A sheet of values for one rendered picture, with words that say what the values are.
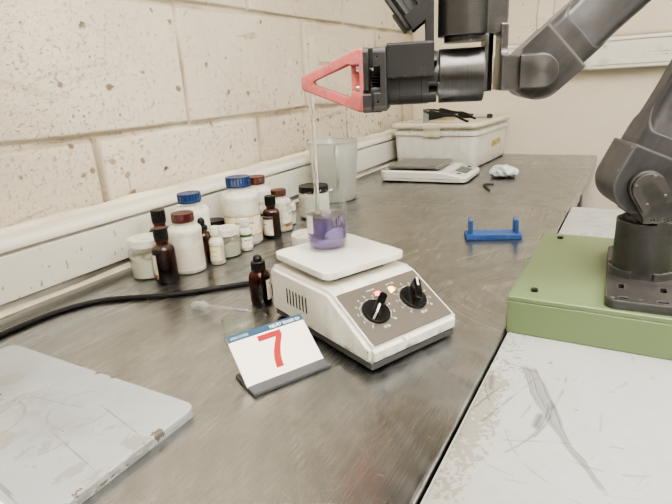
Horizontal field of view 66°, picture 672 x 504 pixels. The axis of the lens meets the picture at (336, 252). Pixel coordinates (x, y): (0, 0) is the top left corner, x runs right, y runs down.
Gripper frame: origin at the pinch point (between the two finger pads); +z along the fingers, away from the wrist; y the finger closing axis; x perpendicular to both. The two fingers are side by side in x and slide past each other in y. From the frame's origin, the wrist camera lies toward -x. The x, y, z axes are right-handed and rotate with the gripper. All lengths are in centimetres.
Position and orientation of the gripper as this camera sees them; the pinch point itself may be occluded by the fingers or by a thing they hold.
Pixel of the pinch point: (309, 83)
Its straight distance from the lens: 63.5
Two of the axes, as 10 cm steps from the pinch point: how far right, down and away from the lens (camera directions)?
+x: 0.5, 9.5, 3.1
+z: -9.9, 0.0, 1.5
